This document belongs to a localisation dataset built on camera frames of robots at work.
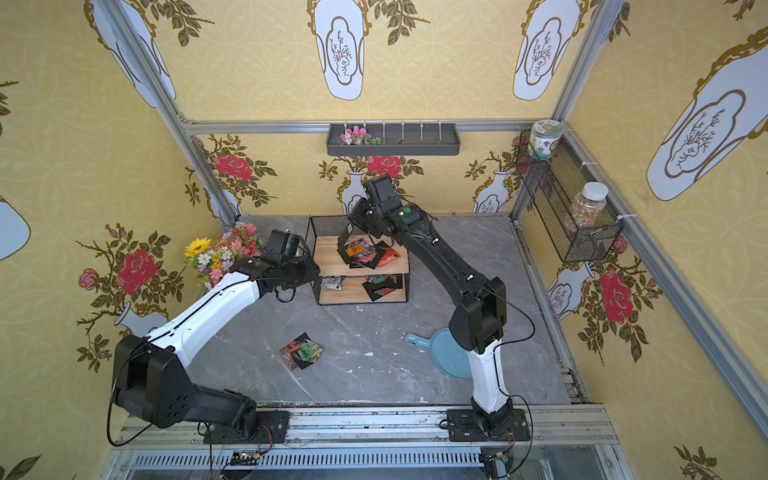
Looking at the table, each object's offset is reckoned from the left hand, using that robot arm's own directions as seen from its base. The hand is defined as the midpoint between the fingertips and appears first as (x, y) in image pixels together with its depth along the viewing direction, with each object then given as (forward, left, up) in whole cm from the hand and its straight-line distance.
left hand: (305, 269), depth 86 cm
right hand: (+11, -16, +12) cm, 23 cm away
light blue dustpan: (-20, -40, -14) cm, 47 cm away
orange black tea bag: (+4, -16, +2) cm, 17 cm away
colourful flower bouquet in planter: (+4, +27, 0) cm, 27 cm away
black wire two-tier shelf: (0, -14, +1) cm, 14 cm away
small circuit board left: (-43, +13, -19) cm, 49 cm away
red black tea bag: (-19, +6, -15) cm, 25 cm away
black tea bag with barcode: (+4, -11, +4) cm, 12 cm away
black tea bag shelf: (+3, -23, +2) cm, 23 cm away
